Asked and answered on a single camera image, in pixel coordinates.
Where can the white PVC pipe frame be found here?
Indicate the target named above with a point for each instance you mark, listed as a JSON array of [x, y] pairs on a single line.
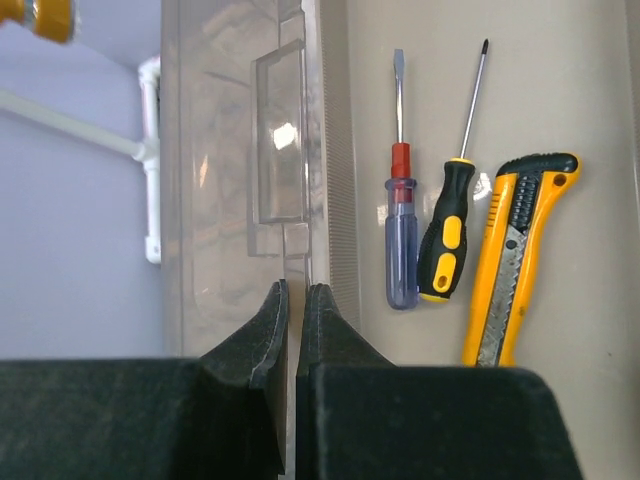
[[146, 151]]

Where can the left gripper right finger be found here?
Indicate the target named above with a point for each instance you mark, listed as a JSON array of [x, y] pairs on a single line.
[[358, 416]]

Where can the brown translucent tool box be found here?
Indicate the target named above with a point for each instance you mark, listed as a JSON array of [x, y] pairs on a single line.
[[277, 120]]

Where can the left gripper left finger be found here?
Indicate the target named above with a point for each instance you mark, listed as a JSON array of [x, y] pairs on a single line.
[[150, 415]]

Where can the orange plastic faucet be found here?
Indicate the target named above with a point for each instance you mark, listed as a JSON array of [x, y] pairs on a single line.
[[53, 20]]

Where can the blue handled screwdriver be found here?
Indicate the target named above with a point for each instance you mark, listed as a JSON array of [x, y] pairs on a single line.
[[401, 222]]

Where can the yellow black screwdriver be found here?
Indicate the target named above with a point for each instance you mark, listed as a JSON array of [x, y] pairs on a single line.
[[443, 249]]

